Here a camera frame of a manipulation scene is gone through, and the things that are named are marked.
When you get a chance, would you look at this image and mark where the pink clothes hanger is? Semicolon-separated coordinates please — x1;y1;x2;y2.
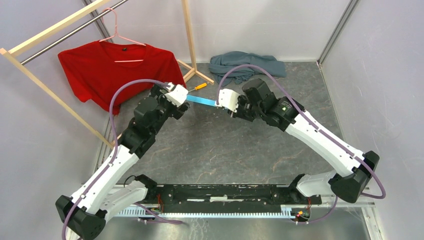
99;7;146;63

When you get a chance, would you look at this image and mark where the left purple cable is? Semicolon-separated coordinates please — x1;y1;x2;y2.
61;78;185;240

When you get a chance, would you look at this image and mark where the blue picture frame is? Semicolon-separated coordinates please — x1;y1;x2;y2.
186;95;217;107

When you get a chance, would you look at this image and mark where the grey-blue crumpled cloth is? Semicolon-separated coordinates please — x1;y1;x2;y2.
208;51;287;87

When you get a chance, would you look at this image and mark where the red t-shirt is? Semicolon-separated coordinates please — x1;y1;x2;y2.
57;41;186;111

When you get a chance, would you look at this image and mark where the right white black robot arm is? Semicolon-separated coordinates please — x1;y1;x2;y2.
217;79;380;204

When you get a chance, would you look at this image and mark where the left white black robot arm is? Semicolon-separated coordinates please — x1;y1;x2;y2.
55;83;190;240

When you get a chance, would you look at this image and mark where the grey slotted cable duct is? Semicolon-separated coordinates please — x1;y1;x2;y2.
116;205;304;220

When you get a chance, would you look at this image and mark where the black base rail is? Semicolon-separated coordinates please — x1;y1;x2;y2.
139;184;322;214

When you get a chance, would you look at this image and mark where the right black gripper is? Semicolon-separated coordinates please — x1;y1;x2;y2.
227;93;265;123

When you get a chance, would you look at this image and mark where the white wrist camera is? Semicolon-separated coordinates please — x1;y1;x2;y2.
214;88;240;113
164;82;189;107

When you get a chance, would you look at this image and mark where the yellow handled screwdriver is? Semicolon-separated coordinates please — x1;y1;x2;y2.
188;82;208;93

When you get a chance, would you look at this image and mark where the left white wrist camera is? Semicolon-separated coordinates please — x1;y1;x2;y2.
164;82;189;107

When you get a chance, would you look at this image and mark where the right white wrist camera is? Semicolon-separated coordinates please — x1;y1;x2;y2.
214;88;240;113

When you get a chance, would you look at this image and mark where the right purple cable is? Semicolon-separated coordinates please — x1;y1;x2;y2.
216;64;387;225

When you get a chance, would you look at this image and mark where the aluminium corner profile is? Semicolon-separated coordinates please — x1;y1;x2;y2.
316;0;360;68

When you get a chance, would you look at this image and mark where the wooden clothes rack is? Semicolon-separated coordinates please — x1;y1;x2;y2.
0;0;216;150

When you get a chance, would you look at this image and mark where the purple cable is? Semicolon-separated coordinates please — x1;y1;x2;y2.
216;64;387;225
61;78;185;240

